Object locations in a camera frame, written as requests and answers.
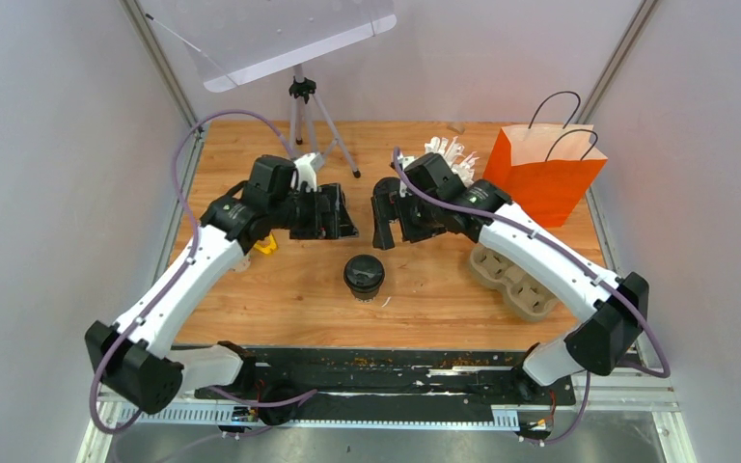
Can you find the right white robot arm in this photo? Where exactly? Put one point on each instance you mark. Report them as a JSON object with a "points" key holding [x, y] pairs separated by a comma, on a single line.
{"points": [[428, 199]]}

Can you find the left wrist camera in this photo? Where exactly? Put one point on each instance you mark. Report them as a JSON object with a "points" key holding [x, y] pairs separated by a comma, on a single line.
{"points": [[307, 167]]}

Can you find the bundle of wrapped straws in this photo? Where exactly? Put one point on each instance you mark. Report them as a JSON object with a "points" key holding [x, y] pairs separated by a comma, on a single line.
{"points": [[461, 162]]}

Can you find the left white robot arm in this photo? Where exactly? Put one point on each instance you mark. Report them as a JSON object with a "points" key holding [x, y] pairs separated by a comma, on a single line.
{"points": [[134, 356]]}

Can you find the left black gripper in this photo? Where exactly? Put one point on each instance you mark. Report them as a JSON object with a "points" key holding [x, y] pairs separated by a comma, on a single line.
{"points": [[327, 225]]}

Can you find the cardboard cup carrier tray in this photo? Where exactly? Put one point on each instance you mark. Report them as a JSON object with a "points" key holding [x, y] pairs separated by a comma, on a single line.
{"points": [[520, 292]]}

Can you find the yellow triangular plastic stand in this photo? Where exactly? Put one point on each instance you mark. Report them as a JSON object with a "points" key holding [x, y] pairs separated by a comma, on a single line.
{"points": [[267, 246]]}

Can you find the black cup lid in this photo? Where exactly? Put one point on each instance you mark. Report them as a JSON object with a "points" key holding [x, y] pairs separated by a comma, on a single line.
{"points": [[364, 272], [387, 187]]}

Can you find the white reflector board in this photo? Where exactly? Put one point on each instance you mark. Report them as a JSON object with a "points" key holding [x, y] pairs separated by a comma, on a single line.
{"points": [[233, 43]]}

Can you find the stack of paper cups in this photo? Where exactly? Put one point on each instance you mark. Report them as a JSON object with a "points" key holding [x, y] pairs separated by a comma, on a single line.
{"points": [[242, 265]]}

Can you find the grey tripod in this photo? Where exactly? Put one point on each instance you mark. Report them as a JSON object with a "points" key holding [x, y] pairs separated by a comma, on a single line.
{"points": [[303, 92]]}

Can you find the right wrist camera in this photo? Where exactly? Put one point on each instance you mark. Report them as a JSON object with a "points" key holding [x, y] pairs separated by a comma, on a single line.
{"points": [[403, 161]]}

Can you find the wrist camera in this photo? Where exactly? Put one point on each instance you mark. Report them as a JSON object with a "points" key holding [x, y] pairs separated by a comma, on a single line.
{"points": [[307, 167], [403, 161]]}

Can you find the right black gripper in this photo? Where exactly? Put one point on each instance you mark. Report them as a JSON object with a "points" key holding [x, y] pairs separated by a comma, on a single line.
{"points": [[383, 213]]}

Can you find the orange paper bag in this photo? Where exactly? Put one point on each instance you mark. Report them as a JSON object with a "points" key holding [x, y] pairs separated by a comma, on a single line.
{"points": [[546, 167]]}

